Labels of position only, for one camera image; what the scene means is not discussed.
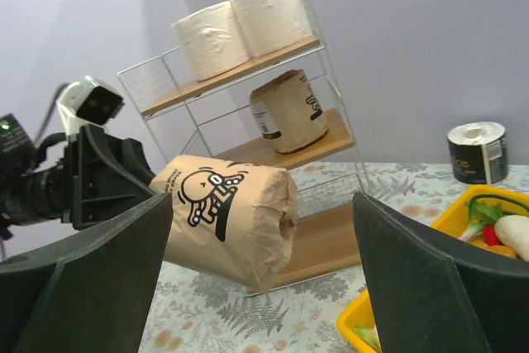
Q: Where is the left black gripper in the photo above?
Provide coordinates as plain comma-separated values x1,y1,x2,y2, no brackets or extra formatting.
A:
1,126,173,352

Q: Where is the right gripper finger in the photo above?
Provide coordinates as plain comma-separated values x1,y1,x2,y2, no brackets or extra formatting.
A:
351,191,529,353

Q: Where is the black roll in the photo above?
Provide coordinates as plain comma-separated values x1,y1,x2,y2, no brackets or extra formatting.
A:
446,122,509,185

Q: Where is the brown printed paper roll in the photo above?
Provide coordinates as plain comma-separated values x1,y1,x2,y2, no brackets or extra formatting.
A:
249,69,329,154

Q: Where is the white paper towel roll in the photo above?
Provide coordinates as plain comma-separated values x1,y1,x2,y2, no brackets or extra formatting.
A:
171,1,251,81
231,0,312,58

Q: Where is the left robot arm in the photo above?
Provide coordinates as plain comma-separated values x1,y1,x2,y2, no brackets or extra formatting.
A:
1,114,155,241

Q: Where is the yellow plastic bin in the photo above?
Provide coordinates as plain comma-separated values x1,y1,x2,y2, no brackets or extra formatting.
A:
336,185,529,353

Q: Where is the floral table mat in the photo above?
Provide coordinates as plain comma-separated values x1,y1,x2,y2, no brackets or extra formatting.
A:
136,160,529,353

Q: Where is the white radish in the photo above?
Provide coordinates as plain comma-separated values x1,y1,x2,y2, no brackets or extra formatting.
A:
494,215,528,261

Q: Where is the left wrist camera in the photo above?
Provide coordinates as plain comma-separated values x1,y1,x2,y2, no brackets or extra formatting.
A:
55,75,124,142

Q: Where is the white wire wooden shelf rack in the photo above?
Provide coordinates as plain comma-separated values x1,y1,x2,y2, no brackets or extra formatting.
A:
117,0,370,289

